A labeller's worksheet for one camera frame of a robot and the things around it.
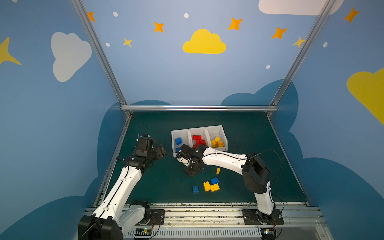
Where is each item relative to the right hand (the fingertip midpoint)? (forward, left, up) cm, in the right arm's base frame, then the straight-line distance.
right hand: (191, 170), depth 86 cm
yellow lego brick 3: (+20, -19, -2) cm, 28 cm away
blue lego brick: (+22, +10, -3) cm, 24 cm away
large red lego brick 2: (+22, -5, -3) cm, 22 cm away
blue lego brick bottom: (-10, -3, -4) cm, 11 cm away
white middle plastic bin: (+29, -6, -1) cm, 30 cm away
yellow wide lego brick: (-8, -14, -4) cm, 16 cm away
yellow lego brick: (+20, -14, -3) cm, 25 cm away
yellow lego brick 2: (+25, -17, -3) cm, 31 cm away
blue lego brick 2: (-4, -14, -5) cm, 16 cm away
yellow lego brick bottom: (-8, -10, -3) cm, 13 cm away
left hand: (+7, +18, +10) cm, 22 cm away
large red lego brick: (+26, -2, -3) cm, 26 cm away
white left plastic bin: (+25, +9, -3) cm, 27 cm away
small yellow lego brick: (+1, -16, -3) cm, 17 cm away
